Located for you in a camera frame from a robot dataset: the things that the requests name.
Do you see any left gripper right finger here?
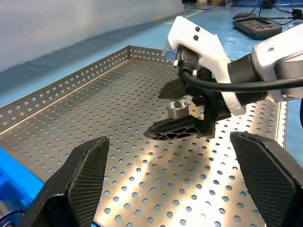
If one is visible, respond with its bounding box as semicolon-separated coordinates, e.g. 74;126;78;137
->
230;131;303;227

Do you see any perforated metal tray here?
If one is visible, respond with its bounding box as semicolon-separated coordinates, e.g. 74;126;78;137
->
0;45;288;227

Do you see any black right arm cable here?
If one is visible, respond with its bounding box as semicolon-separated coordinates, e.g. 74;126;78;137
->
174;60;303;93

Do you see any black handheld controller device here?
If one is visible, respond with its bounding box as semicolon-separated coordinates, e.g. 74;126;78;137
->
232;13;284;40

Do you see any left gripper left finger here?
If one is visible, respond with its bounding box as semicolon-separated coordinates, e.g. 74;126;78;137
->
23;136;110;227

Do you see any silver metal cylindrical bushing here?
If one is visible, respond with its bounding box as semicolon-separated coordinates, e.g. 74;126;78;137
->
167;99;190;120

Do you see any black cable with plug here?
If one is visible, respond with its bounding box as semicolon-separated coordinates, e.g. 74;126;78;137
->
250;0;303;26

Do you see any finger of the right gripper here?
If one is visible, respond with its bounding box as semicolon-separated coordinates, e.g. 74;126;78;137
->
143;117;198;141
156;78;190;100

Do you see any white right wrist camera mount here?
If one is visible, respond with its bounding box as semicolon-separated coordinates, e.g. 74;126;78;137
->
162;16;247;116

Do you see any blue compartment tray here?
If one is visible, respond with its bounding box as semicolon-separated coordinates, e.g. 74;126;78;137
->
0;146;46;227

